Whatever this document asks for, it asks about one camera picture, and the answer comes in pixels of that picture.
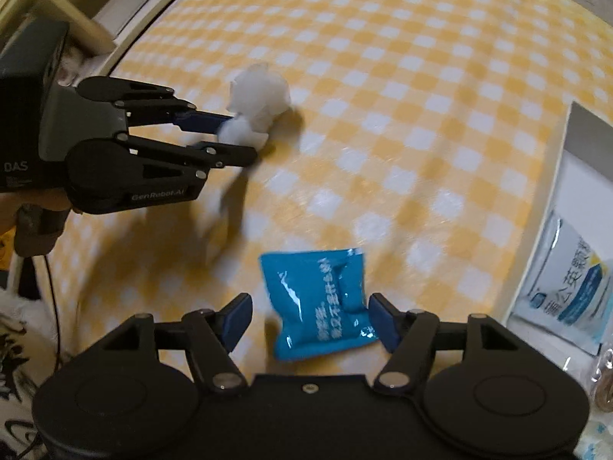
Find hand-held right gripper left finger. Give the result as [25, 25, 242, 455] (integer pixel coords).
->
[100, 292, 254, 394]

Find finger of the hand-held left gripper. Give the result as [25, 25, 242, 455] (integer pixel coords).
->
[127, 135, 260, 182]
[115, 79, 236, 134]

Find clear bag of brown cord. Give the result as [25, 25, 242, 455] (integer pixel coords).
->
[588, 342, 613, 414]

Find white and blue packet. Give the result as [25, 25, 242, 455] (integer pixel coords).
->
[520, 211, 613, 356]

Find pale wooden shelf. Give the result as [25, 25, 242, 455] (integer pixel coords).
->
[0, 0, 166, 61]

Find black cable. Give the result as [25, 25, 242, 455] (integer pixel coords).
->
[42, 253, 66, 361]

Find white cardboard box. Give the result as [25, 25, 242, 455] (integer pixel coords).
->
[503, 100, 613, 460]

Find yellow checked mat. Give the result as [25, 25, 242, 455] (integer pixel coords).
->
[48, 0, 613, 380]

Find blue floral fabric pouch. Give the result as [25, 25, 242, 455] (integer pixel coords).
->
[575, 412, 613, 460]

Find black and white printed cloth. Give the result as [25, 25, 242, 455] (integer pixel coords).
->
[0, 292, 64, 460]

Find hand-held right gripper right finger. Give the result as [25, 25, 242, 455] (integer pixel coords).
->
[368, 292, 524, 392]

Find white boxes on shelf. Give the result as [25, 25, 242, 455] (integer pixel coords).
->
[90, 0, 164, 42]

